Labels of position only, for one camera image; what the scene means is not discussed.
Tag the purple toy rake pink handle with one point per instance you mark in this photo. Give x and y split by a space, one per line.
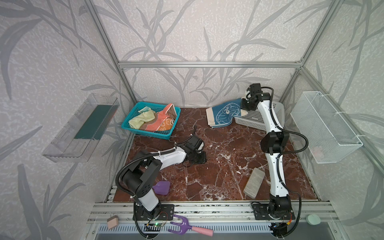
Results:
185 226

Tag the clear plastic wall shelf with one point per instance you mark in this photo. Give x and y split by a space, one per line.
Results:
78 139

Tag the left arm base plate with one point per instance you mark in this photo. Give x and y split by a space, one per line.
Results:
155 220

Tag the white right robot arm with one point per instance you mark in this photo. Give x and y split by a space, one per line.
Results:
273 144

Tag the purple toy shovel pink handle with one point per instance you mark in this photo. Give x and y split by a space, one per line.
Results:
162 188

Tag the white wire mesh basket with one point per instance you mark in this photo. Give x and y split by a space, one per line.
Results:
330 137

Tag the grey stone block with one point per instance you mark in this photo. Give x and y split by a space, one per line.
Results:
254 183

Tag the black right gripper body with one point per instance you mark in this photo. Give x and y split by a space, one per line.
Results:
245 103

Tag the pink sponge block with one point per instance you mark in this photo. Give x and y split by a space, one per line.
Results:
112 222

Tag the blue cream Doraemon towel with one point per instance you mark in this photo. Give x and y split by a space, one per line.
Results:
222 115

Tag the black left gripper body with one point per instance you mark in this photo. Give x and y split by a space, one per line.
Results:
197 157

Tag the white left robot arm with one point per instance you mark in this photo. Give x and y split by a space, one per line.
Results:
138 177

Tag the light green cloth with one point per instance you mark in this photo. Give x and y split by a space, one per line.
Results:
145 115

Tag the white plastic basket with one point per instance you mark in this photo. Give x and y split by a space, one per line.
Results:
255 120

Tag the aluminium frame profile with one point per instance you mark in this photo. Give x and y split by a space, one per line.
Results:
345 62

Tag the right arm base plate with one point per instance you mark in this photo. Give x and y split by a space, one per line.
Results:
267 212

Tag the orange patterned towel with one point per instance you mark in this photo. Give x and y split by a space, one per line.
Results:
163 121

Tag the mint green round object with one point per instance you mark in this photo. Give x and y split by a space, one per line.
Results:
313 219

